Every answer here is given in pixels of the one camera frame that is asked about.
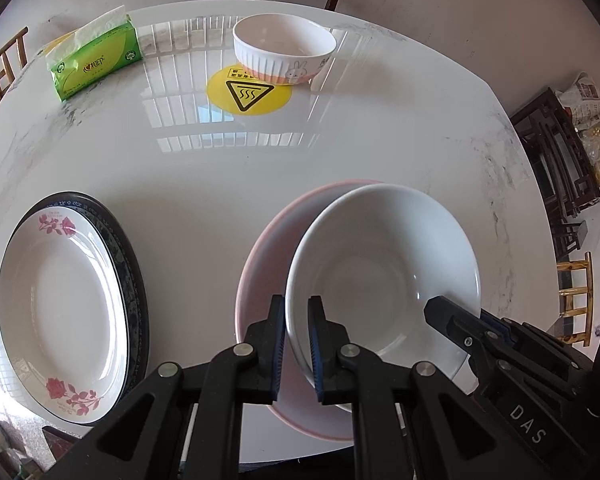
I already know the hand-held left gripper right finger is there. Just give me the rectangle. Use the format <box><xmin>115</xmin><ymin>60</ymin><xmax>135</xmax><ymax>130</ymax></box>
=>
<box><xmin>307</xmin><ymin>295</ymin><xmax>537</xmax><ymax>480</ymax></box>

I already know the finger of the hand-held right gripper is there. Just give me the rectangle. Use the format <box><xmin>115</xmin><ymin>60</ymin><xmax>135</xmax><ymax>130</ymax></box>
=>
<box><xmin>480</xmin><ymin>310</ymin><xmax>526</xmax><ymax>349</ymax></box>
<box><xmin>424</xmin><ymin>296</ymin><xmax>501</xmax><ymax>366</ymax></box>

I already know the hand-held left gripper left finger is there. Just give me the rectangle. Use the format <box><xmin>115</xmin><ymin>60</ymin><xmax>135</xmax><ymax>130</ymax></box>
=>
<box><xmin>42</xmin><ymin>294</ymin><xmax>287</xmax><ymax>480</ymax></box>

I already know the pink bowl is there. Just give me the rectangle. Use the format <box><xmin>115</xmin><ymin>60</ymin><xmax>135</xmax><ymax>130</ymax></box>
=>
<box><xmin>235</xmin><ymin>178</ymin><xmax>386</xmax><ymax>443</ymax></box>

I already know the white bowl with blue cartoon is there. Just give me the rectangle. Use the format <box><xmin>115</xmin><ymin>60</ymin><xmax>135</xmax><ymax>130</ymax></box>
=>
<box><xmin>285</xmin><ymin>183</ymin><xmax>482</xmax><ymax>413</ymax></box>

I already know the blue patterned plate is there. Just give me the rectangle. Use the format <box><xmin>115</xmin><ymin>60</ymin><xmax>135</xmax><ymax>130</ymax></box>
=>
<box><xmin>15</xmin><ymin>190</ymin><xmax>151</xmax><ymax>401</ymax></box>

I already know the white plate with pink flowers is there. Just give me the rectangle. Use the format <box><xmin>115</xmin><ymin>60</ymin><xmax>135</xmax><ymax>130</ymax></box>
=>
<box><xmin>0</xmin><ymin>204</ymin><xmax>131</xmax><ymax>425</ymax></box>

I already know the light wooden stool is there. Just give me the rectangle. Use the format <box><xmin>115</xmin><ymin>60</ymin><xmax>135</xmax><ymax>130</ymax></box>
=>
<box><xmin>556</xmin><ymin>252</ymin><xmax>595</xmax><ymax>346</ymax></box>

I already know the dark wooden furniture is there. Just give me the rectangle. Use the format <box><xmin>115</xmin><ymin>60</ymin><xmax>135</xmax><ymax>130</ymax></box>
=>
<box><xmin>510</xmin><ymin>87</ymin><xmax>600</xmax><ymax>261</ymax></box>

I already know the newspaper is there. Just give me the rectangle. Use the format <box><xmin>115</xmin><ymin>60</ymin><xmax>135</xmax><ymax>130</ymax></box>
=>
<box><xmin>555</xmin><ymin>71</ymin><xmax>600</xmax><ymax>131</ymax></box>

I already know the yellow round warning sticker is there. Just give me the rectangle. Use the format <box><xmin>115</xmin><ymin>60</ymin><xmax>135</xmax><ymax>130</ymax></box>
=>
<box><xmin>206</xmin><ymin>63</ymin><xmax>295</xmax><ymax>117</ymax></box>

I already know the white bowl with rabbit print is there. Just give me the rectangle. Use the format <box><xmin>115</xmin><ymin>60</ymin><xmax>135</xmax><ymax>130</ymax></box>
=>
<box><xmin>232</xmin><ymin>14</ymin><xmax>337</xmax><ymax>85</ymax></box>

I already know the green tissue pack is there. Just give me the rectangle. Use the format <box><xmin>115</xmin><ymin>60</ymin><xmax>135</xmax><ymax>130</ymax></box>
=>
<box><xmin>46</xmin><ymin>5</ymin><xmax>143</xmax><ymax>104</ymax></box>

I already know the light wooden chair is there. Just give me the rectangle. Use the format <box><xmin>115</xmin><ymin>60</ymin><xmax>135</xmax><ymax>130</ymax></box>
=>
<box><xmin>0</xmin><ymin>27</ymin><xmax>29</xmax><ymax>128</ymax></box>

